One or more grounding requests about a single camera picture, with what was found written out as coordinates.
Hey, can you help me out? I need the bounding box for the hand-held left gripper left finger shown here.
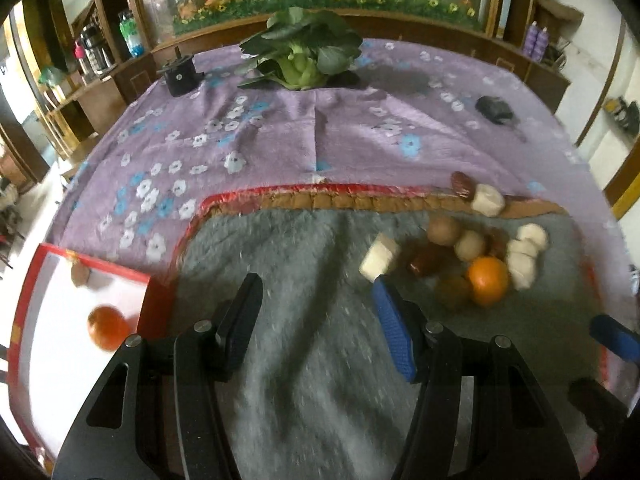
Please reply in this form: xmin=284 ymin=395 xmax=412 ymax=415
xmin=52 ymin=273 xmax=264 ymax=480

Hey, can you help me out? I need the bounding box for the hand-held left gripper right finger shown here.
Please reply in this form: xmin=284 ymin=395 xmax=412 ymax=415
xmin=372 ymin=274 xmax=581 ymax=480

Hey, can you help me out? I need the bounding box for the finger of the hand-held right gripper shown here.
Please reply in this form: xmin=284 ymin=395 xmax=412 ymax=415
xmin=589 ymin=314 xmax=640 ymax=362
xmin=568 ymin=377 xmax=632 ymax=436

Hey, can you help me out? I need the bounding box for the brown round longan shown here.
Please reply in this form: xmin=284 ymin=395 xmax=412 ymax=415
xmin=426 ymin=215 xmax=461 ymax=246
xmin=434 ymin=275 xmax=473 ymax=310

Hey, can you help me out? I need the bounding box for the orange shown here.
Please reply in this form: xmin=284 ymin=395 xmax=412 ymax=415
xmin=87 ymin=306 xmax=132 ymax=352
xmin=466 ymin=256 xmax=511 ymax=307

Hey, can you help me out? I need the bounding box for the beige round longan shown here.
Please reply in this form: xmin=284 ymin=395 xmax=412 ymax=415
xmin=454 ymin=231 xmax=487 ymax=263

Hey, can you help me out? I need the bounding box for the red box with white inside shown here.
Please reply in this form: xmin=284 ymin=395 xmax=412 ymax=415
xmin=7 ymin=242 xmax=171 ymax=466

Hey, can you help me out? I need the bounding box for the grey blanket with red trim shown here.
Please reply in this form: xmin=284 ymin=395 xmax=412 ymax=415
xmin=135 ymin=184 xmax=613 ymax=480

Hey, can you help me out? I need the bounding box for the purple floral cloth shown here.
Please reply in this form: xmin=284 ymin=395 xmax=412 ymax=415
xmin=42 ymin=35 xmax=638 ymax=311

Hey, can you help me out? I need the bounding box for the black key case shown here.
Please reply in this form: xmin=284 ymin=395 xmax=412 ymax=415
xmin=475 ymin=95 xmax=514 ymax=126

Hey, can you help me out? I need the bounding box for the green bok choy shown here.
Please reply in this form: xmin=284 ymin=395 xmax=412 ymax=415
xmin=237 ymin=7 xmax=363 ymax=92

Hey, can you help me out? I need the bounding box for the clear bottle with green cap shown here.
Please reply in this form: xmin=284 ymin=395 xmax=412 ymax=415
xmin=118 ymin=10 xmax=146 ymax=59

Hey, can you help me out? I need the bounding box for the black steel thermos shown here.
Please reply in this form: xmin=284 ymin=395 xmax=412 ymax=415
xmin=80 ymin=25 xmax=114 ymax=74

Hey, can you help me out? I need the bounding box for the green plastic bag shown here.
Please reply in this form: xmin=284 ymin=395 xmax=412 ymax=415
xmin=39 ymin=65 xmax=67 ymax=87

